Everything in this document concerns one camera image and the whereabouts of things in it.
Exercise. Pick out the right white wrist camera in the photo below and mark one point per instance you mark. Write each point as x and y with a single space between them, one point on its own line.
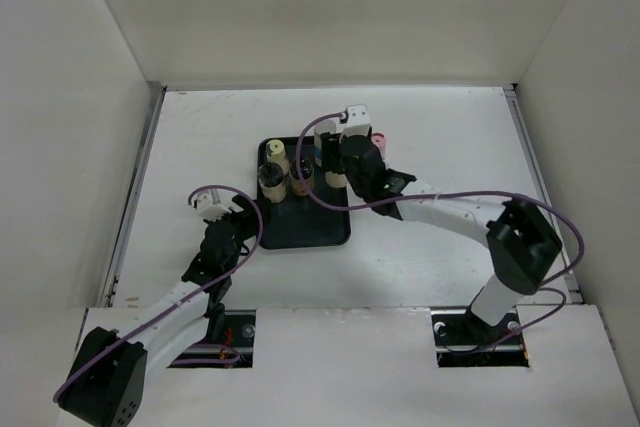
356 121

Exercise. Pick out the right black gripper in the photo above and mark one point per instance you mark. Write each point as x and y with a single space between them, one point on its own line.
331 145

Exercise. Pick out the black cap small pepper bottle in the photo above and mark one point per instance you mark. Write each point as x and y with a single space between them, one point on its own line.
302 176

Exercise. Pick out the pink cap spice bottle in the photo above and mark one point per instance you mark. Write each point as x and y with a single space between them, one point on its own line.
380 141

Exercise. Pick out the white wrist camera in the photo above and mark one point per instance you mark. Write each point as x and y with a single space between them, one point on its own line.
208 205
356 121

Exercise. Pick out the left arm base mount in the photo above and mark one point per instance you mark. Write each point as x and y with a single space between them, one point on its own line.
227 344

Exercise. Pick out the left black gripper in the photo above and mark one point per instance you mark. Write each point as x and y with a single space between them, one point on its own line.
250 214

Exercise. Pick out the yellow cap spice bottle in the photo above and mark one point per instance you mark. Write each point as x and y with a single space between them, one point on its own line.
276 153

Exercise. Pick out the black grinder top bottle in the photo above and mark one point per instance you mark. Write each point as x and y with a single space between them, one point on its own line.
271 180

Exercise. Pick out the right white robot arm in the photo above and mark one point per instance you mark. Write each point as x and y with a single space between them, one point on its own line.
521 242

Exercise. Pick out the blue label silver cap bottle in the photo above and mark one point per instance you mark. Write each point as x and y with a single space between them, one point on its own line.
328 127

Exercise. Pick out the grey grinder top bottle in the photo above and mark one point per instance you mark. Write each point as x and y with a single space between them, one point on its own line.
336 180

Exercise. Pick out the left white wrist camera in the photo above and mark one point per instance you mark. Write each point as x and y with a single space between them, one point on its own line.
208 205

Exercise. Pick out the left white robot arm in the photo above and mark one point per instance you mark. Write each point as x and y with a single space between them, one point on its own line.
106 382

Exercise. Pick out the black rectangular tray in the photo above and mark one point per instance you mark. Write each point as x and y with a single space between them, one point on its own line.
298 221

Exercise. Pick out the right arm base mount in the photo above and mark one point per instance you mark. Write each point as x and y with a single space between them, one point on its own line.
461 342

